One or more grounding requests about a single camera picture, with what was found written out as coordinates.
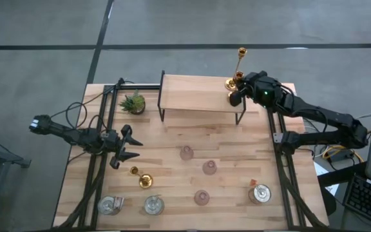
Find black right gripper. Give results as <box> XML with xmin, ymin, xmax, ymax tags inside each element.
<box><xmin>229</xmin><ymin>70</ymin><xmax>283</xmax><ymax>109</ymax></box>

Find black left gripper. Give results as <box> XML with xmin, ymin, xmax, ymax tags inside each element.
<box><xmin>100</xmin><ymin>124</ymin><xmax>144</xmax><ymax>170</ymax></box>

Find medium gold candlestick holder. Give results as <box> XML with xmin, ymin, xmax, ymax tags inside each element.
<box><xmin>224</xmin><ymin>47</ymin><xmax>248</xmax><ymax>92</ymax></box>

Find tall gold candlestick holder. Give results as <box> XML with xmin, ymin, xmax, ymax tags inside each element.
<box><xmin>129</xmin><ymin>166</ymin><xmax>155</xmax><ymax>189</ymax></box>

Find pink glass candle holder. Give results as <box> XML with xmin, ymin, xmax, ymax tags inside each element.
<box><xmin>194</xmin><ymin>189</ymin><xmax>211</xmax><ymax>206</ymax></box>
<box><xmin>179</xmin><ymin>145</ymin><xmax>195</xmax><ymax>161</ymax></box>
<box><xmin>202</xmin><ymin>160</ymin><xmax>218</xmax><ymax>176</ymax></box>

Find glass jar candle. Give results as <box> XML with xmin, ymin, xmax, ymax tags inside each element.
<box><xmin>143</xmin><ymin>194</ymin><xmax>166</xmax><ymax>216</ymax></box>
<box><xmin>248</xmin><ymin>183</ymin><xmax>272</xmax><ymax>205</ymax></box>
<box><xmin>97</xmin><ymin>195</ymin><xmax>125</xmax><ymax>216</ymax></box>

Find succulent plant black pot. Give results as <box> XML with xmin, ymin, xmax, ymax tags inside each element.
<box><xmin>119</xmin><ymin>89</ymin><xmax>147</xmax><ymax>115</ymax></box>

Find wooden shelf riser black legs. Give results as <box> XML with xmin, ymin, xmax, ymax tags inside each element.
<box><xmin>158</xmin><ymin>70</ymin><xmax>247</xmax><ymax>126</ymax></box>

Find white paper sheet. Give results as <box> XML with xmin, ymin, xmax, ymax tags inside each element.
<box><xmin>313</xmin><ymin>160</ymin><xmax>339</xmax><ymax>197</ymax></box>

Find black power adapter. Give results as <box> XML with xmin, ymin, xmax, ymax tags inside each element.
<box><xmin>328</xmin><ymin>151</ymin><xmax>350</xmax><ymax>164</ymax></box>

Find black side desk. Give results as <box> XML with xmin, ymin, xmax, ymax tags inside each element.
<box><xmin>316</xmin><ymin>160</ymin><xmax>371</xmax><ymax>232</ymax></box>

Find black keyboard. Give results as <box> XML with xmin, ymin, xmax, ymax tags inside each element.
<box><xmin>342</xmin><ymin>173</ymin><xmax>371</xmax><ymax>230</ymax></box>

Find black aluminium rig frame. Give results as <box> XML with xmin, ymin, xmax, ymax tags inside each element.
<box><xmin>52</xmin><ymin>77</ymin><xmax>330</xmax><ymax>232</ymax></box>

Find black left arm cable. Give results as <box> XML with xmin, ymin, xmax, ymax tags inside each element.
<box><xmin>49</xmin><ymin>101</ymin><xmax>109</xmax><ymax>136</ymax></box>

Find yellow cable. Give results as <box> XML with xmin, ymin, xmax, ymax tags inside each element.
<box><xmin>322</xmin><ymin>144</ymin><xmax>365</xmax><ymax>164</ymax></box>

